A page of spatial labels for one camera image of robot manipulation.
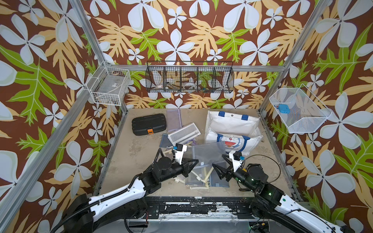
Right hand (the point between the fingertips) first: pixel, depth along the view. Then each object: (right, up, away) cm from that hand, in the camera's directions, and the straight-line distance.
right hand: (216, 160), depth 72 cm
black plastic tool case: (-43, +18, +33) cm, 57 cm away
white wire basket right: (+51, +26, +10) cm, 58 cm away
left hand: (-9, 0, -2) cm, 9 cm away
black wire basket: (-13, +51, +25) cm, 58 cm away
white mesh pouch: (-17, +10, +32) cm, 37 cm away
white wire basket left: (-62, +42, +13) cm, 76 cm away
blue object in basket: (+43, +27, +13) cm, 52 cm away
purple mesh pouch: (-25, +22, +43) cm, 54 cm away
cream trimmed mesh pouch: (-12, -14, +9) cm, 21 cm away
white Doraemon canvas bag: (+20, +13, +24) cm, 34 cm away
